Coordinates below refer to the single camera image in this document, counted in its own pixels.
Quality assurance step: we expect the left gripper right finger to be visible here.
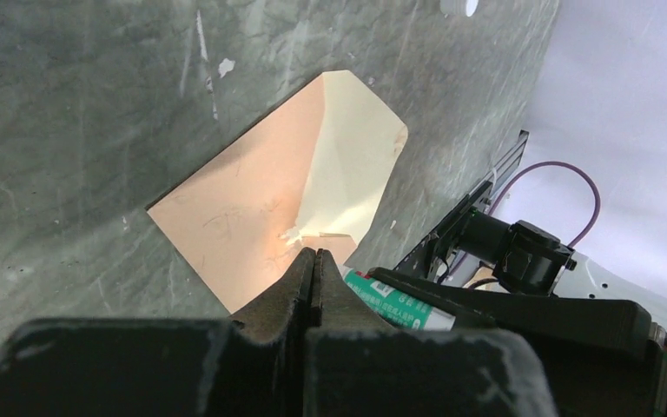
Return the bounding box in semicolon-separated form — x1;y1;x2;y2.
304;249;558;416

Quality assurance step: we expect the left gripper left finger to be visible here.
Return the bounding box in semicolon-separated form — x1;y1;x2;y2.
0;248;317;416

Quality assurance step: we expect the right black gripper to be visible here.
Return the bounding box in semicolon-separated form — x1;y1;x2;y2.
368;268;667;416

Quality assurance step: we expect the green white glue stick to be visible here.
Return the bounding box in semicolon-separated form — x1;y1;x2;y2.
338;265;455;330

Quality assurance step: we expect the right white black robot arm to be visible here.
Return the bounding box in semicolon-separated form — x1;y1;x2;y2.
369;209;667;416

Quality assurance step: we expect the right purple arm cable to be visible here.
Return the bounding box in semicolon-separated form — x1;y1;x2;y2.
448;162;602;277

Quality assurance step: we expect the aluminium table frame rail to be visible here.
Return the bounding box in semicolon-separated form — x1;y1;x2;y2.
486;130;530;199

